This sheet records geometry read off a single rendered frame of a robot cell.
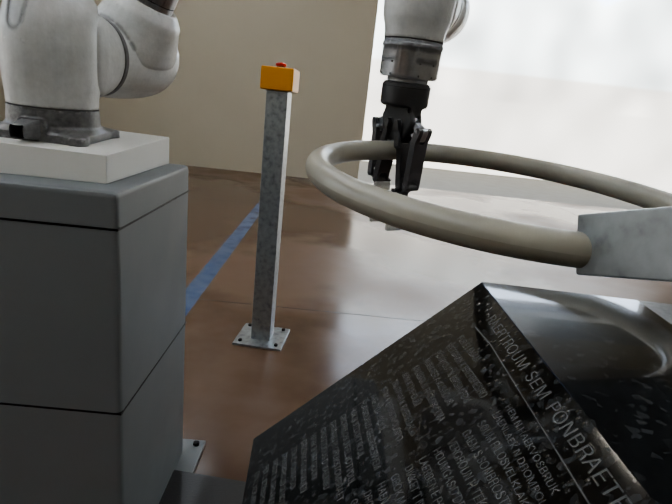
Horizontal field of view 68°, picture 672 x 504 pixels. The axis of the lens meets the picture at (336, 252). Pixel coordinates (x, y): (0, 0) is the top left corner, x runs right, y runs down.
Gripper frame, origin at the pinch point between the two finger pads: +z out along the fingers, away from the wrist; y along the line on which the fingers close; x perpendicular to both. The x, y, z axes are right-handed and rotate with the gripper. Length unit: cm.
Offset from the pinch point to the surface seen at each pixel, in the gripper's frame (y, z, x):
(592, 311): 41.8, -2.2, -4.9
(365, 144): 2.3, -10.7, -7.6
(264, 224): -106, 39, 21
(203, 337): -112, 89, 0
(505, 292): 35.6, -1.9, -9.9
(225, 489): -26, 81, -17
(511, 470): 52, 1, -26
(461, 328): 36.2, 1.0, -15.6
